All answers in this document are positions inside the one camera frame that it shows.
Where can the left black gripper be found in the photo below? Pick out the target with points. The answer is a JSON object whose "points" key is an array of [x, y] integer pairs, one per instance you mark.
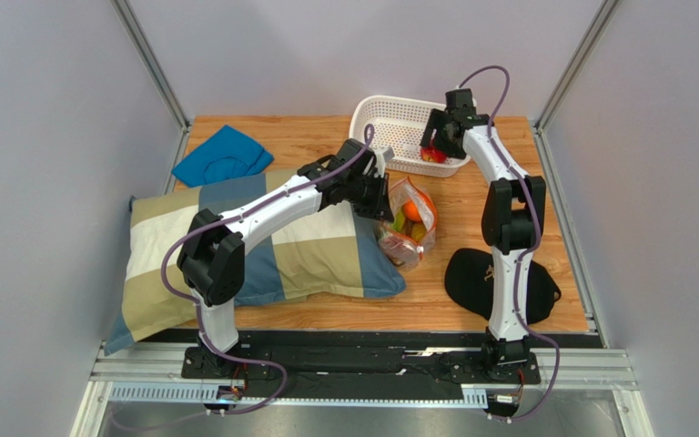
{"points": [[380, 208]]}

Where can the right aluminium frame post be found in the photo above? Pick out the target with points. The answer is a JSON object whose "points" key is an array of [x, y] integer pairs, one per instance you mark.
{"points": [[580, 56]]}

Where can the fake red apple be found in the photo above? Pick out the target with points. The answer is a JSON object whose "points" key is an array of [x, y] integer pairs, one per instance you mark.
{"points": [[432, 155]]}

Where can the blue folded cloth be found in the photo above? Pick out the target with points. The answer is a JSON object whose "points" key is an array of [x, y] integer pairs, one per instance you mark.
{"points": [[227, 154]]}

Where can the black baseball cap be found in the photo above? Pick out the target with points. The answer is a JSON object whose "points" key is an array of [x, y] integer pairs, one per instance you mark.
{"points": [[469, 281]]}

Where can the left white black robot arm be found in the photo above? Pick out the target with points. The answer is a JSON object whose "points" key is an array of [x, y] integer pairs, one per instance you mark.
{"points": [[211, 257]]}

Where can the fake orange fruit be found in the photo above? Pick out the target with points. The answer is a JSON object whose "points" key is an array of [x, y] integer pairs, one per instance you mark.
{"points": [[414, 210]]}

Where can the clear orange zip bag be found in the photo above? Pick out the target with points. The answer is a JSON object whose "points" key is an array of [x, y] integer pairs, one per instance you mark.
{"points": [[403, 252]]}

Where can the white perforated plastic basket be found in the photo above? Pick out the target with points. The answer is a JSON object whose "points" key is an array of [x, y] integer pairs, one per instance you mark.
{"points": [[398, 127]]}

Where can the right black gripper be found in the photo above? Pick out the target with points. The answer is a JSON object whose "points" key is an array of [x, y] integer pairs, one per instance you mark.
{"points": [[438, 135]]}

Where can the left aluminium frame post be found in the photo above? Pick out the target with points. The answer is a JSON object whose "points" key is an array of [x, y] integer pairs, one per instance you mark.
{"points": [[138, 36]]}

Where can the aluminium slotted rail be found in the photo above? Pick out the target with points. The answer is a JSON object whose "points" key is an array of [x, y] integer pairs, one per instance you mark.
{"points": [[212, 394]]}

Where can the fake yellow green fruit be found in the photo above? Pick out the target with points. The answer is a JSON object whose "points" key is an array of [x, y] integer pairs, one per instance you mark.
{"points": [[412, 230]]}

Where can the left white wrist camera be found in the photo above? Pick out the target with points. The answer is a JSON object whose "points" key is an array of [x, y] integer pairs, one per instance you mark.
{"points": [[384, 155]]}

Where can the aluminium frame post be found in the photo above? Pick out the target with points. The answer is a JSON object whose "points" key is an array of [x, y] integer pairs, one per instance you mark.
{"points": [[138, 36], [580, 56]]}

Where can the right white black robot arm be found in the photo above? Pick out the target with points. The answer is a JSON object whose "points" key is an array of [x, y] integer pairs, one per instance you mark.
{"points": [[510, 223]]}

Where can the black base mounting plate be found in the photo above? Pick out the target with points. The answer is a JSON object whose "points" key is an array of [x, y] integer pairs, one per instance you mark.
{"points": [[363, 364]]}

